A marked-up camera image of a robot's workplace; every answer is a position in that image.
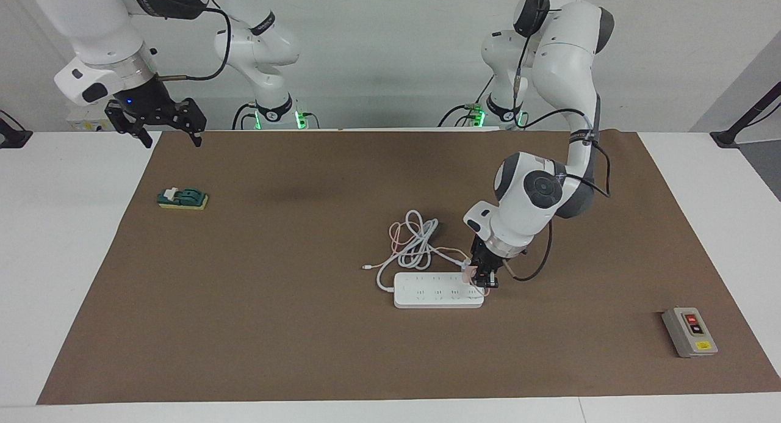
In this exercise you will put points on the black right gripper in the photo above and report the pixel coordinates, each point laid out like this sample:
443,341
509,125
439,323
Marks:
146,102

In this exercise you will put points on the green knife switch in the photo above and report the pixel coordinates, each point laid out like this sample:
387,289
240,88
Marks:
186,198

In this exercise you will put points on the white wall socket box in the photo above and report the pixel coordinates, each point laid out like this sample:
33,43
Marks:
85,122

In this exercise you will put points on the white power strip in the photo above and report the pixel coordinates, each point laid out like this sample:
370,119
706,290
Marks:
439,290

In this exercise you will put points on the black clamp stand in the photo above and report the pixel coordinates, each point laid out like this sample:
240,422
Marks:
753,115

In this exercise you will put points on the pink charger plug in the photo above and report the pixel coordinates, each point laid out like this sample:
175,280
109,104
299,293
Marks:
467,275

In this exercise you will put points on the brown table mat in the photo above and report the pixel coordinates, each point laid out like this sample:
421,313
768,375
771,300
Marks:
305,350

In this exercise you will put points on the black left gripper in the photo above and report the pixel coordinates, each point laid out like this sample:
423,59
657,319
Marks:
488,258

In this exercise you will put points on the black clamp mount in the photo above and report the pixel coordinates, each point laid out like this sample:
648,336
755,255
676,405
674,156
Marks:
12,136

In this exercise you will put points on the grey push-button switch box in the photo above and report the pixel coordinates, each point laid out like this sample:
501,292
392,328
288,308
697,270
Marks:
689,332

